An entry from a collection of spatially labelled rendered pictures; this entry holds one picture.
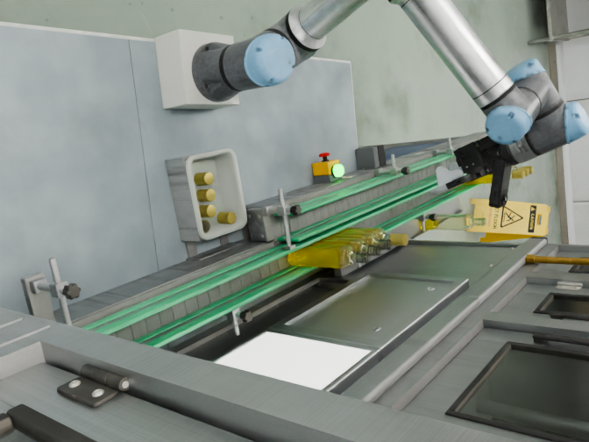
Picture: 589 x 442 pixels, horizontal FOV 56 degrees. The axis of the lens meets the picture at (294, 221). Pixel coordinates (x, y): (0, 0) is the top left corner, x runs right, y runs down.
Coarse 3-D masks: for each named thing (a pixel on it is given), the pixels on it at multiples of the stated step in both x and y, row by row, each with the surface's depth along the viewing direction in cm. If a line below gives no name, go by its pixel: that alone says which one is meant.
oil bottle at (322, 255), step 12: (300, 252) 158; (312, 252) 155; (324, 252) 152; (336, 252) 149; (348, 252) 149; (300, 264) 159; (312, 264) 156; (324, 264) 153; (336, 264) 150; (348, 264) 149
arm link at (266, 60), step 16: (272, 32) 132; (240, 48) 130; (256, 48) 126; (272, 48) 128; (288, 48) 131; (224, 64) 133; (240, 64) 129; (256, 64) 127; (272, 64) 128; (288, 64) 131; (240, 80) 132; (256, 80) 130; (272, 80) 129
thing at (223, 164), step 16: (192, 160) 140; (208, 160) 153; (224, 160) 153; (192, 176) 140; (224, 176) 154; (192, 192) 140; (224, 192) 156; (240, 192) 153; (224, 208) 157; (240, 208) 154; (224, 224) 155; (240, 224) 153
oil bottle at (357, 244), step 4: (320, 240) 161; (324, 240) 160; (328, 240) 159; (332, 240) 158; (336, 240) 158; (340, 240) 157; (344, 240) 156; (348, 240) 155; (352, 240) 155; (356, 240) 154; (360, 240) 154; (340, 244) 155; (344, 244) 154; (348, 244) 153; (352, 244) 153; (356, 244) 153; (360, 244) 153; (364, 244) 154; (356, 248) 152; (360, 248) 153
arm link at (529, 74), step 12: (528, 60) 111; (516, 72) 109; (528, 72) 109; (540, 72) 109; (516, 84) 108; (528, 84) 107; (540, 84) 108; (552, 84) 111; (540, 96) 106; (552, 96) 110; (552, 108) 110
